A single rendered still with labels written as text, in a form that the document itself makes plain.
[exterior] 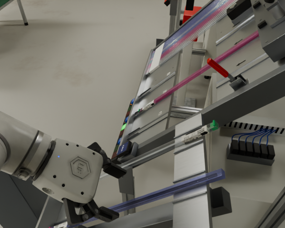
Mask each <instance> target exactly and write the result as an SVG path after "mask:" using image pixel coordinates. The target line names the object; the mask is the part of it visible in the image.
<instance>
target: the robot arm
mask: <svg viewBox="0 0 285 228"><path fill-rule="evenodd" d="M51 139H52V137H51V136H49V135H47V134H45V133H43V132H41V131H39V130H37V129H35V128H33V127H31V126H29V125H27V124H25V123H23V122H21V121H19V120H17V119H15V118H13V117H11V116H9V115H7V114H5V113H3V112H1V111H0V171H3V172H6V173H8V174H10V175H13V176H16V177H18V178H19V179H22V180H25V181H26V180H27V179H28V178H29V177H30V176H31V178H30V179H31V180H32V181H33V183H32V184H33V185H34V186H35V187H37V188H38V189H39V190H41V191H42V192H44V193H46V194H47V195H49V196H51V197H53V198H54V199H56V200H58V201H60V202H62V203H64V208H65V213H66V218H67V223H68V225H69V226H72V225H75V224H79V223H83V222H85V221H87V220H89V219H90V218H92V217H95V218H97V219H99V220H102V221H104V222H107V223H109V222H111V221H113V220H115V219H117V218H119V213H118V212H115V211H113V210H111V209H108V208H106V207H104V206H101V207H98V206H97V204H96V203H95V201H94V199H93V198H94V196H95V193H96V190H97V186H98V182H99V178H100V174H101V170H102V168H103V171H104V172H105V173H107V174H109V175H111V176H113V177H115V178H117V179H119V178H121V177H122V176H124V175H125V174H126V173H127V170H125V169H123V168H121V167H120V166H118V165H116V164H114V163H112V162H111V159H110V158H108V157H107V155H106V153H105V151H104V150H102V149H101V147H100V146H99V145H98V143H97V142H94V143H92V144H91V145H89V146H88V147H84V146H82V145H79V144H77V143H74V142H71V141H68V140H64V139H60V138H56V139H55V140H52V141H51ZM75 208H82V210H83V212H84V214H80V215H77V214H76V211H75Z"/></svg>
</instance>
